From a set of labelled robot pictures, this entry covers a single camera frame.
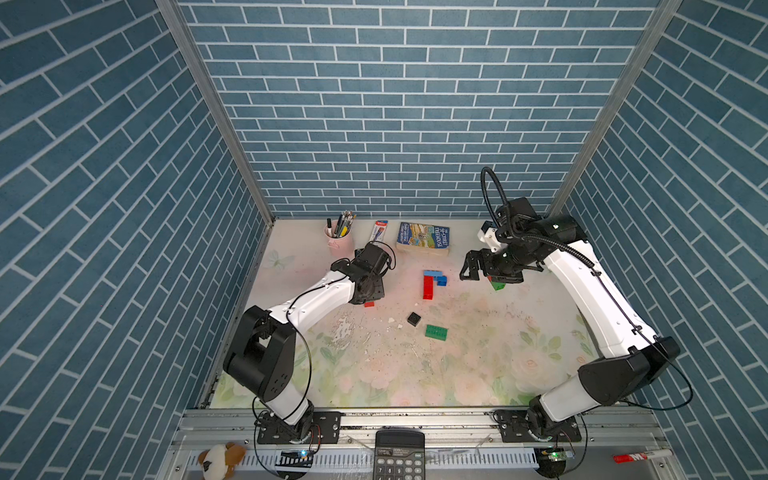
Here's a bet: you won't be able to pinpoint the black calculator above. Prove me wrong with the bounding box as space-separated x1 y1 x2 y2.
373 428 426 480

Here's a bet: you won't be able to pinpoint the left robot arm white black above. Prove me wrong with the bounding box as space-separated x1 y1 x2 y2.
223 242 396 441

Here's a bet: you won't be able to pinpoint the white red pen box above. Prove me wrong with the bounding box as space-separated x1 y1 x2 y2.
369 220 389 242

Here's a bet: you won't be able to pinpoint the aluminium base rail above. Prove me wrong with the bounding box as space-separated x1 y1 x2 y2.
158 407 684 479

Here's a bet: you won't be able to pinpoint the brown white plush toy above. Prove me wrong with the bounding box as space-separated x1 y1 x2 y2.
197 442 247 480

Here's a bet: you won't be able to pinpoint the pens in cup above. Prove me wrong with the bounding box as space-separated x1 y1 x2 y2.
325 211 356 239

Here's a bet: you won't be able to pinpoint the green long lego brick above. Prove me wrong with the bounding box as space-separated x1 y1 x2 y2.
425 324 448 341

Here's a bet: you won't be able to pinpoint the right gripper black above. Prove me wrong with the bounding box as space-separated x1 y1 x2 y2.
457 241 530 284

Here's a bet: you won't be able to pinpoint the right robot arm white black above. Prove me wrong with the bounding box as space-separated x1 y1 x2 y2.
459 198 680 441

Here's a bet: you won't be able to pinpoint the red white marker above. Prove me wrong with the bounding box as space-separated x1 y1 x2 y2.
613 449 673 464

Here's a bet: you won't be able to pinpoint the pink pen holder cup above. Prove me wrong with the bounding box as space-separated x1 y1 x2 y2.
325 229 355 259

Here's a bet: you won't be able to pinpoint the black lego brick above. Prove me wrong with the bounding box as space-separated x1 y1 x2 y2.
407 312 421 327

